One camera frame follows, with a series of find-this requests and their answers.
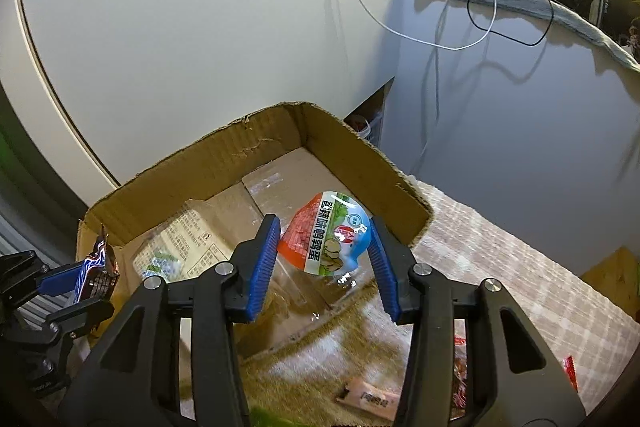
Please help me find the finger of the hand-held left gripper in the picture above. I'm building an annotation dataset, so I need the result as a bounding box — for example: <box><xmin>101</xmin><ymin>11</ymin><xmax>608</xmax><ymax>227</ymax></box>
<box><xmin>0</xmin><ymin>251</ymin><xmax>83</xmax><ymax>308</ymax></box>
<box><xmin>45</xmin><ymin>298</ymin><xmax>113</xmax><ymax>339</ymax></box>

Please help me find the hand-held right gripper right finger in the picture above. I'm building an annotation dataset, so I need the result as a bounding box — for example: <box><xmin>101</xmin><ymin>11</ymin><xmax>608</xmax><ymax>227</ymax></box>
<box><xmin>369</xmin><ymin>215</ymin><xmax>588</xmax><ymax>427</ymax></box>

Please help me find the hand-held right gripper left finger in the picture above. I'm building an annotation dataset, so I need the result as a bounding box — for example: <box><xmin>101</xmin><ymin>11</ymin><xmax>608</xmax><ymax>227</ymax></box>
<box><xmin>57</xmin><ymin>213</ymin><xmax>281</xmax><ymax>427</ymax></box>

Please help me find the dark chocolate bar wrapper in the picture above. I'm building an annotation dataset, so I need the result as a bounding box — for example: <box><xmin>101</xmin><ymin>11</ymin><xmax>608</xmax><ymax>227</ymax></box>
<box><xmin>72</xmin><ymin>224</ymin><xmax>121</xmax><ymax>305</ymax></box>

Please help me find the orange blue egg snack packet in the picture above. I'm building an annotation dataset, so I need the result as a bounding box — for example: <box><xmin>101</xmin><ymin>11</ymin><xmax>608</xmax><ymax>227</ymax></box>
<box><xmin>274</xmin><ymin>191</ymin><xmax>373</xmax><ymax>308</ymax></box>

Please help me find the brown cardboard box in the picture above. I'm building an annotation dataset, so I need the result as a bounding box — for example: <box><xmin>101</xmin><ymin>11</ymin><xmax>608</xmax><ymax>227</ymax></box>
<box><xmin>75</xmin><ymin>101</ymin><xmax>435</xmax><ymax>358</ymax></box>

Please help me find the beige printed snack bag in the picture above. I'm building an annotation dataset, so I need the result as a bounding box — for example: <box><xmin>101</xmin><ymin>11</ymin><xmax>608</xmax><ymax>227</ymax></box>
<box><xmin>132</xmin><ymin>199</ymin><xmax>266</xmax><ymax>288</ymax></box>

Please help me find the checked beige tablecloth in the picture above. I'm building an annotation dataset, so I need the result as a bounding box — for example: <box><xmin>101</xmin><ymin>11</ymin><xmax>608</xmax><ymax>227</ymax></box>
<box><xmin>165</xmin><ymin>174</ymin><xmax>636</xmax><ymax>427</ymax></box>

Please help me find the pink sachet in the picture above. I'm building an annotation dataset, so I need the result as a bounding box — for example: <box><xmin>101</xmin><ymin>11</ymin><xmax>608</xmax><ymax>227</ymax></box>
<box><xmin>335</xmin><ymin>377</ymin><xmax>401</xmax><ymax>410</ymax></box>

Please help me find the white basket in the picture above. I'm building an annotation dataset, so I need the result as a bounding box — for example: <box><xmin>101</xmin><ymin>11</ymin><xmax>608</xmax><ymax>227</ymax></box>
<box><xmin>345</xmin><ymin>114</ymin><xmax>373</xmax><ymax>138</ymax></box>

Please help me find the small red packet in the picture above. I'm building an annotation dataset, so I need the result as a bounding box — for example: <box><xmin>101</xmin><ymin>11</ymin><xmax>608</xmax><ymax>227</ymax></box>
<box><xmin>562</xmin><ymin>355</ymin><xmax>580</xmax><ymax>393</ymax></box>

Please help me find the white cabinet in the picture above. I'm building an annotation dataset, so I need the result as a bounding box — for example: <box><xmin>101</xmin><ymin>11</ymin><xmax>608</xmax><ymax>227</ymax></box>
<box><xmin>0</xmin><ymin>0</ymin><xmax>416</xmax><ymax>208</ymax></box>

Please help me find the hanging white cable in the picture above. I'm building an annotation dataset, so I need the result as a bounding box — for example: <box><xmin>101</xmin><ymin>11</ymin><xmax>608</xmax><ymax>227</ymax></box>
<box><xmin>410</xmin><ymin>0</ymin><xmax>456</xmax><ymax>172</ymax></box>

